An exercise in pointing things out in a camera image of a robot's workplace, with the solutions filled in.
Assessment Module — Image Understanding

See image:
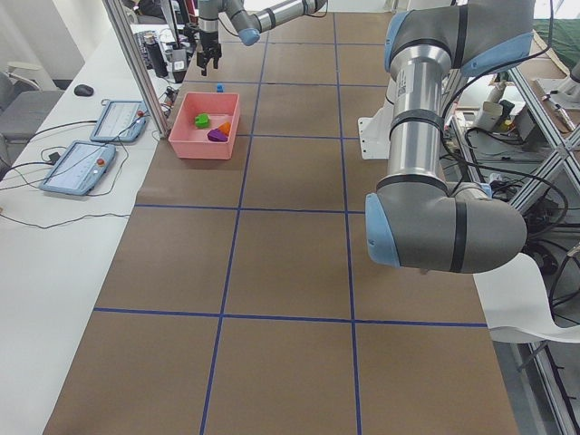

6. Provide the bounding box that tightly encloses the teach pendant tablet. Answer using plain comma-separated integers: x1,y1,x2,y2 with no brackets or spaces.
90,100,148,143
38,140,117,196

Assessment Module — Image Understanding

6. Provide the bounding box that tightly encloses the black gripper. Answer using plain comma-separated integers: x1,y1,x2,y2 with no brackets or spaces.
197,31,222,76

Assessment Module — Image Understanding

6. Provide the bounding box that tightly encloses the green toy block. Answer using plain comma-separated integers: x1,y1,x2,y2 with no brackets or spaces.
194,112,210,129

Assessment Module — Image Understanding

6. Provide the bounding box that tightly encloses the purple toy block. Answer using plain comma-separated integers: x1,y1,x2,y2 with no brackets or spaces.
207,129,228,142

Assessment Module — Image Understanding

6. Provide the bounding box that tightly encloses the black water bottle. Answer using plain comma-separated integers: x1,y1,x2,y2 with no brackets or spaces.
143,33,168,78

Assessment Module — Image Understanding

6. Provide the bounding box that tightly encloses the brown paper table mat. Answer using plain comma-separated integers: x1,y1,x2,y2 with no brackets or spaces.
45,13,517,434

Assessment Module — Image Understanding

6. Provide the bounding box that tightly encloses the pink plastic box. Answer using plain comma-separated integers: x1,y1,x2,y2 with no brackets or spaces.
169,92,241,160

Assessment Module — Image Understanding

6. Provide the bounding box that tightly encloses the aluminium frame post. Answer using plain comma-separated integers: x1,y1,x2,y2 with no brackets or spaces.
102,0,169,139

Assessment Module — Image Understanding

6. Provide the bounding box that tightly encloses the far teach pendant tablet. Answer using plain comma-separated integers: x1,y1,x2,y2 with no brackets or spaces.
90,100,148,143

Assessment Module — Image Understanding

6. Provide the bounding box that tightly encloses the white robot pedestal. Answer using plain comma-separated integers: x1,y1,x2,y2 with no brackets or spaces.
357,82,396,160

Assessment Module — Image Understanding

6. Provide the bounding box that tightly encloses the near teach pendant tablet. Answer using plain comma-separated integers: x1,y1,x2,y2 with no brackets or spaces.
38,140,117,196

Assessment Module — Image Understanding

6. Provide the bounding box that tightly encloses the black computer mouse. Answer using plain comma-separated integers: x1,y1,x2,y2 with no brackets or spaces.
73,84,94,97

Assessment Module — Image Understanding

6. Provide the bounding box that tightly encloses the black pendant cable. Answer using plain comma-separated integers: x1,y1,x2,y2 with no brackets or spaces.
0,118,141,229

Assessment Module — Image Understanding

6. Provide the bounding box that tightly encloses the orange toy block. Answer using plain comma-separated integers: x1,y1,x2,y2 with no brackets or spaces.
218,121,231,136

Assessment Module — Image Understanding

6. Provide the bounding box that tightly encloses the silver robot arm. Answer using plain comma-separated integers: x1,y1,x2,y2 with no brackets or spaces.
196,0,327,76
365,1,534,274

